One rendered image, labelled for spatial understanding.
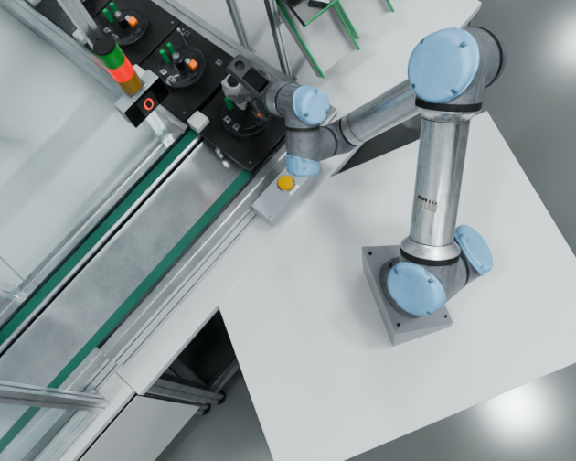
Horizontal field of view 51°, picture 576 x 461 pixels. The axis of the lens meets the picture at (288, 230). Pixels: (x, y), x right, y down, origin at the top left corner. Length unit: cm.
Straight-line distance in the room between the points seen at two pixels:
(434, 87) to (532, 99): 184
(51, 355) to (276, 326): 59
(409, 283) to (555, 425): 141
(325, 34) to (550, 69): 149
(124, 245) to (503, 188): 104
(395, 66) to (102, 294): 106
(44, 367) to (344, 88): 114
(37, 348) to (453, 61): 125
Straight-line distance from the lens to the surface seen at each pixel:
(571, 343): 164
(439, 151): 111
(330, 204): 167
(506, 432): 246
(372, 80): 184
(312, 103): 126
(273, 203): 158
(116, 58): 137
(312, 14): 156
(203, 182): 169
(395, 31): 194
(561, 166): 276
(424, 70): 107
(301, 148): 129
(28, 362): 175
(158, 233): 168
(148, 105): 151
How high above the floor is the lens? 241
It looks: 70 degrees down
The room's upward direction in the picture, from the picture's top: 23 degrees counter-clockwise
